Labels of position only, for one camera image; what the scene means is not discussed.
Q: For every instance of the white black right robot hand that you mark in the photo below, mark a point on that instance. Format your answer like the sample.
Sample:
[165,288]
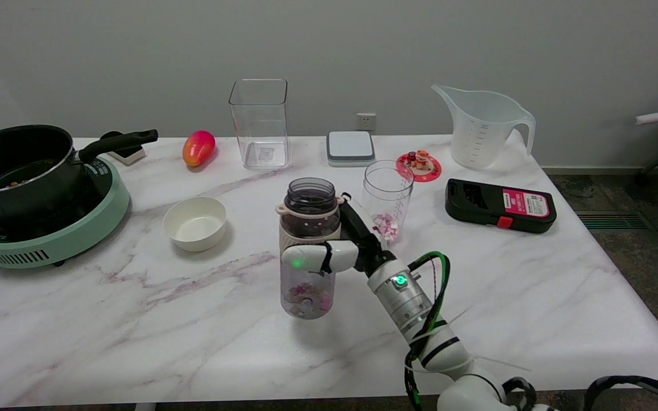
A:
[363,240]

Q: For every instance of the grey clear bottle beige sleeve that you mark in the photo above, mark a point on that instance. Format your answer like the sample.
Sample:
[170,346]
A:
[309,200]

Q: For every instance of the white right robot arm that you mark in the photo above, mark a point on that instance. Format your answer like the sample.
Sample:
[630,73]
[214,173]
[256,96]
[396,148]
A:
[414,308]

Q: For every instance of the clear plastic cup with cubes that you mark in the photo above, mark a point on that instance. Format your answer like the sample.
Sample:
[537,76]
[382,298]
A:
[389,188]

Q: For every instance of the red coaster with figurines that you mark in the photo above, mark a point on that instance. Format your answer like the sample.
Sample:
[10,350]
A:
[418,168]

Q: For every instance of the white grey square lid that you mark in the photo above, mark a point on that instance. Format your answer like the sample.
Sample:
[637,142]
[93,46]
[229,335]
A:
[350,147]

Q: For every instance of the black slicer box pink label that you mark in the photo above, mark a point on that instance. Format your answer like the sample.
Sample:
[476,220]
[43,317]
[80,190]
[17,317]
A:
[477,202]

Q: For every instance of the clear square plastic container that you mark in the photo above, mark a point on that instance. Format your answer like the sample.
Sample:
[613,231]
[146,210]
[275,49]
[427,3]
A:
[260,125]

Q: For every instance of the clear plastic measuring jug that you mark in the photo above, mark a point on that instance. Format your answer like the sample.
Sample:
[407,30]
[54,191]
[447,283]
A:
[480,137]

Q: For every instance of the white bowl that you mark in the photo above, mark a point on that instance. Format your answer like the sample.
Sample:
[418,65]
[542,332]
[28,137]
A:
[195,225]

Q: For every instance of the red orange toy mango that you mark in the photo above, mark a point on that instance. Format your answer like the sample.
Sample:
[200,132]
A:
[197,148]

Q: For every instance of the floor vent grille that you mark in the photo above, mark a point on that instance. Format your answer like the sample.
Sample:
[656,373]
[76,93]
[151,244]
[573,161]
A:
[612,220]

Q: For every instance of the mint green induction cooker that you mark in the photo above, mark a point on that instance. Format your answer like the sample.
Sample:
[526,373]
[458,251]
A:
[89,222]

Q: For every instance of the white table leg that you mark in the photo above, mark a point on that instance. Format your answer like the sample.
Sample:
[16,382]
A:
[145,407]

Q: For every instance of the white wall socket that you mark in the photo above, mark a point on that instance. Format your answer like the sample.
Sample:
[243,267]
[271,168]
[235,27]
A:
[366,121]

